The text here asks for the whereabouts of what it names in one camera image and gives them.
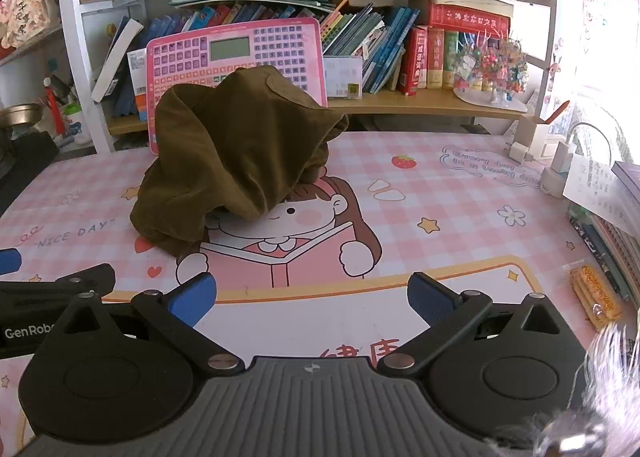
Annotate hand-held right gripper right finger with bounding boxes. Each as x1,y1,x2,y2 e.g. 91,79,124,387
376,272,576,379

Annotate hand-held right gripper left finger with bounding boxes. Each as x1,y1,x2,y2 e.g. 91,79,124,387
50,272,246,377

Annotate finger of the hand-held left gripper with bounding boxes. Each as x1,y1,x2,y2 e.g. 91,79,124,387
0,263,117,300
0,247,22,275

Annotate olive brown pants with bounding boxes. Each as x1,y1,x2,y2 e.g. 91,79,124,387
129,64,350,259

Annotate pink printed desk mat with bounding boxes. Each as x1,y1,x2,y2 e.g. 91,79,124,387
0,130,621,438

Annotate black device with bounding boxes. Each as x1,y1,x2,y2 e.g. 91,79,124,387
0,130,60,218

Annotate brass bowl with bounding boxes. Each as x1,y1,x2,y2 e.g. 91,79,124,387
0,104,46,129

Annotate white bottle green cap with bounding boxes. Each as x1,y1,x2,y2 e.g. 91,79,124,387
65,102,94,145

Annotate yellow snack packet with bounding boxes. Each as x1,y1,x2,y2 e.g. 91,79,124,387
569,262,623,330

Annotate stack of books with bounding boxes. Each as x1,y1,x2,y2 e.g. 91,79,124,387
567,160,640,303

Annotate white printed paper sheet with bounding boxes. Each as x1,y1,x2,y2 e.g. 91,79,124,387
562,157,632,238

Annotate white furry sleeve cuff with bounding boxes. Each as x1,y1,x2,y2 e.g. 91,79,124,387
485,322,640,457

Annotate white oval tray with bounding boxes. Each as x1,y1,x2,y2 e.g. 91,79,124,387
453,84,528,114

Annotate dark cover leaning book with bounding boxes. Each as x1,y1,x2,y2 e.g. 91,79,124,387
91,16,145,103

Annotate red standing dictionary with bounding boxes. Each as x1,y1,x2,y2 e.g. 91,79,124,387
397,26,430,97

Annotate white labelled card box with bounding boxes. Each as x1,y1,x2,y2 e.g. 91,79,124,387
322,54,364,100

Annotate dark red standing book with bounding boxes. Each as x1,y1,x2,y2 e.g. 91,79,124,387
426,27,446,89

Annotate green standing book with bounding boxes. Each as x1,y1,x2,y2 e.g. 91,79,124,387
442,30,461,89

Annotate floral decoration card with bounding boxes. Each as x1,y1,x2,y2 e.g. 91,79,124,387
0,0,53,50

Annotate pink keypad learning tablet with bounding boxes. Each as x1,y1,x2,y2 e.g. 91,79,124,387
145,18,329,155

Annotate row of colourful books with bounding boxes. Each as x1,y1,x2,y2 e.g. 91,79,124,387
112,0,421,118

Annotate thick red lying dictionary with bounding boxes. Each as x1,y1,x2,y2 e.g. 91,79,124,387
409,0,515,38

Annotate white adapter with cable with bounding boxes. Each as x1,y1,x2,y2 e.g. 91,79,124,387
552,122,613,173

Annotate alphabet wall poster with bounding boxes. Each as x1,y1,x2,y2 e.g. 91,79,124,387
580,0,640,103

